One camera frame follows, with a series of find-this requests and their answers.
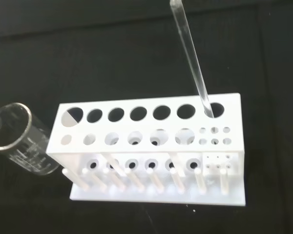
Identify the white test tube rack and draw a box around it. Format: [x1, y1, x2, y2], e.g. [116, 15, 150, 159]
[45, 92, 247, 207]

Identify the black bench cloth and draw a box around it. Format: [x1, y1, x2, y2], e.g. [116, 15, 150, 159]
[0, 0, 293, 234]

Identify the small clear glass beaker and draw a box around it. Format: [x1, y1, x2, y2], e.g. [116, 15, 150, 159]
[0, 102, 59, 176]

